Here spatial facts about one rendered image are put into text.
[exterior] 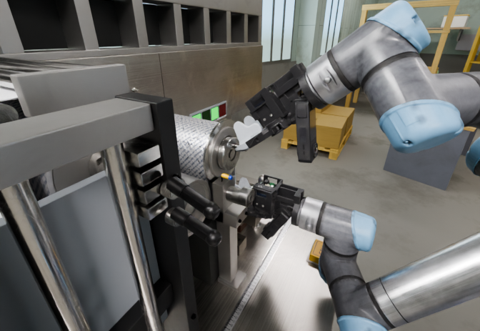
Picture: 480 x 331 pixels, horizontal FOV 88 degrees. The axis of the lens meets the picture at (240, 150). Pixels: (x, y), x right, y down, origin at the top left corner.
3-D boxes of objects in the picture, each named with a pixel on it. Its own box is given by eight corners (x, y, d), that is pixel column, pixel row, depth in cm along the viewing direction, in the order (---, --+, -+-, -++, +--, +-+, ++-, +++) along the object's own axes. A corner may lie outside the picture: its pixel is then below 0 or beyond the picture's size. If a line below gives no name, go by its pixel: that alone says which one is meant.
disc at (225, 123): (206, 196, 52) (202, 130, 46) (204, 196, 52) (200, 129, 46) (241, 168, 64) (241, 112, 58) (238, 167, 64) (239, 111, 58)
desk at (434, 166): (468, 155, 338) (491, 104, 309) (448, 192, 258) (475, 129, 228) (412, 141, 383) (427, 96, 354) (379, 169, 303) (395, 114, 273)
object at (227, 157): (218, 162, 50) (233, 131, 52) (211, 160, 51) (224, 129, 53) (231, 175, 56) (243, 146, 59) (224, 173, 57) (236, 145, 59)
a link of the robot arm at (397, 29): (430, 29, 28) (396, -19, 31) (341, 86, 35) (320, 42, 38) (441, 56, 33) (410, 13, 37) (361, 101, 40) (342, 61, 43)
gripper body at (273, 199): (262, 173, 64) (308, 185, 59) (261, 200, 68) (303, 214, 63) (248, 186, 58) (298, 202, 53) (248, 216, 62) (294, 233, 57)
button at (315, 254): (333, 270, 68) (335, 264, 67) (308, 260, 71) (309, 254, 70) (338, 253, 73) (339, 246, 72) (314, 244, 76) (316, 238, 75)
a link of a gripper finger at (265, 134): (251, 136, 52) (283, 114, 47) (256, 143, 52) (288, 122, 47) (241, 144, 48) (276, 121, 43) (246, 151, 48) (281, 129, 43)
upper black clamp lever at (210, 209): (211, 225, 19) (214, 214, 19) (163, 191, 21) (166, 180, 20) (221, 215, 20) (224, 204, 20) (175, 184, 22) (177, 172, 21)
